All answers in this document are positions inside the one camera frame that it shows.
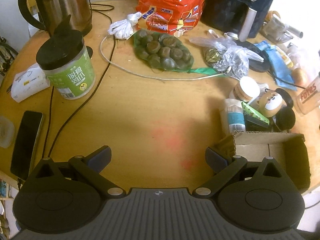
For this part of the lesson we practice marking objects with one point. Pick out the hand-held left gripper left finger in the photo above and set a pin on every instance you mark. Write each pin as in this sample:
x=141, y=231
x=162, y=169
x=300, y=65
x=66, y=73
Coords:
x=101, y=158

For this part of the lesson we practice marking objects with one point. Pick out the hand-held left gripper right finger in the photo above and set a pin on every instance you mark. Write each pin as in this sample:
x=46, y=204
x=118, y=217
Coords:
x=214, y=158

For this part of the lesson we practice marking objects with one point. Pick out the brown cardboard box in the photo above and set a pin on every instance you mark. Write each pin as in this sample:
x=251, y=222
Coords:
x=252, y=145

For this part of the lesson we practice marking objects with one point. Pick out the clear toothpick container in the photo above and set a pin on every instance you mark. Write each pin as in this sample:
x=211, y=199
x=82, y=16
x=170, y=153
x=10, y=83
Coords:
x=233, y=117

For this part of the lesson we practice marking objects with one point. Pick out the white lid jar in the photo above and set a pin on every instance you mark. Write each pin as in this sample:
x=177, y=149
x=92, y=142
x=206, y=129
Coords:
x=246, y=87

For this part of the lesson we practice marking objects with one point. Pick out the yellow pig figurine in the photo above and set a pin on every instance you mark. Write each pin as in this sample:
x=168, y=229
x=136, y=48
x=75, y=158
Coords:
x=270, y=102

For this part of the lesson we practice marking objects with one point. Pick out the white plastic container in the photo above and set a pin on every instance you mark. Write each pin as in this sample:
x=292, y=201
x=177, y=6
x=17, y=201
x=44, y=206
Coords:
x=5, y=132

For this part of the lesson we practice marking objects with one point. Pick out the small black box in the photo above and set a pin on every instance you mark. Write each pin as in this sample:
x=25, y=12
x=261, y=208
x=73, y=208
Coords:
x=255, y=125

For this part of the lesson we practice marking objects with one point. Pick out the green patterned tube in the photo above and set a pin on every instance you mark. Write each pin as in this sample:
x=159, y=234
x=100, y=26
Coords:
x=255, y=112

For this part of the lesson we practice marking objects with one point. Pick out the black smartphone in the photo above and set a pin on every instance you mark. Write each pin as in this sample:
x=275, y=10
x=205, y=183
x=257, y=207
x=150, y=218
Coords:
x=26, y=142

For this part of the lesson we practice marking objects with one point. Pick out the green label jar black lid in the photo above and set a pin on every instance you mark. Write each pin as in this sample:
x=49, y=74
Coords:
x=67, y=65

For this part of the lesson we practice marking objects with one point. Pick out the clear plastic bag dark contents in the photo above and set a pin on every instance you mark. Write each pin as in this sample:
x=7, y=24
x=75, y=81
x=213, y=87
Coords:
x=230, y=55

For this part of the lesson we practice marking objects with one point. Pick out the white tissue pack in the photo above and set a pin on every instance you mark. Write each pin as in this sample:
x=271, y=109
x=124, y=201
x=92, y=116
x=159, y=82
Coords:
x=28, y=81

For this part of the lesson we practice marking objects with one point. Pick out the black kettle base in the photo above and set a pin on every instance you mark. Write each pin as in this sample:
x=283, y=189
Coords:
x=257, y=60

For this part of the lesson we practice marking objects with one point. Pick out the blue packets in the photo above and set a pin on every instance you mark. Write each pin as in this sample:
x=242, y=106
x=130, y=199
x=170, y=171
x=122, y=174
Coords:
x=277, y=67

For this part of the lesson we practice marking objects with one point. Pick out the clear shaker bottle grey lid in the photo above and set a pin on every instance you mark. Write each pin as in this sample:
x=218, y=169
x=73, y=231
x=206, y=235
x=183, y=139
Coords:
x=308, y=97

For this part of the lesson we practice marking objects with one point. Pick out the apple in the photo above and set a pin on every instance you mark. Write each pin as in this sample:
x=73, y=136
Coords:
x=299, y=77

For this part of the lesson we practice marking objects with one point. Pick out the green mesh bag of chestnuts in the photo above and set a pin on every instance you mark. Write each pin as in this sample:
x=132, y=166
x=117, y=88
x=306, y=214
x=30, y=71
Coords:
x=160, y=50

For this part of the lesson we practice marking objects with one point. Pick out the yellow food packet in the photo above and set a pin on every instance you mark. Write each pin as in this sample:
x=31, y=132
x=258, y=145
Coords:
x=285, y=57

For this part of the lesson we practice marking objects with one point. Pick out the white knotted plastic bag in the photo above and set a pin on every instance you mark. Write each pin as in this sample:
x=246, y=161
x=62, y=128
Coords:
x=122, y=28

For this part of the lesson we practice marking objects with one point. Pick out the glass bowl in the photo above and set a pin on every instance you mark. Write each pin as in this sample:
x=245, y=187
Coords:
x=275, y=27

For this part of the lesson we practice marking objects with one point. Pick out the black air fryer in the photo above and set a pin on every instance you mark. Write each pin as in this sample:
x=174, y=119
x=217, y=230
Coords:
x=230, y=2

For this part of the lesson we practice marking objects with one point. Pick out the steel electric kettle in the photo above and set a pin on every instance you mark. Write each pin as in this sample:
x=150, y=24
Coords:
x=62, y=5

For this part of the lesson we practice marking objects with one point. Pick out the red snack bag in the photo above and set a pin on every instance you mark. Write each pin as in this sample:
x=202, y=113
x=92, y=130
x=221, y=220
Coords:
x=172, y=2

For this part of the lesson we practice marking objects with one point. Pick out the dark metal frame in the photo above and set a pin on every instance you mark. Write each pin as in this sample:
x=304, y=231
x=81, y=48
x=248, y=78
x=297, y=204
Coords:
x=7, y=55

